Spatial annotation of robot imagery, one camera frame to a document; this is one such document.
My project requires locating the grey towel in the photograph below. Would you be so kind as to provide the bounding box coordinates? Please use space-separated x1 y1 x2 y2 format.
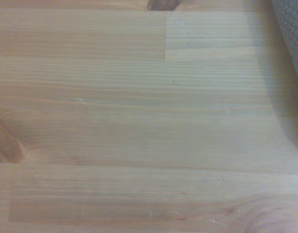
271 0 298 91

